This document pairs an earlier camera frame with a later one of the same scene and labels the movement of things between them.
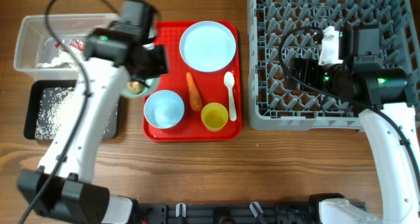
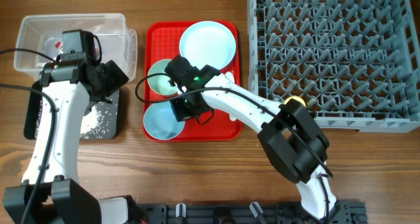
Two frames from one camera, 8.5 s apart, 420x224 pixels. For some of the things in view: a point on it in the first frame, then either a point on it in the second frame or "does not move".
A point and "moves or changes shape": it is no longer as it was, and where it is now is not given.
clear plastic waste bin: (38, 52) does not move
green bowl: (153, 81) -> (159, 84)
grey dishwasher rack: (285, 23) does not move
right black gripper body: (296, 73) -> (177, 70)
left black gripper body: (152, 66) -> (109, 78)
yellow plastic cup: (214, 115) -> (287, 100)
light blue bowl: (164, 109) moves or changes shape
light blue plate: (207, 46) does not move
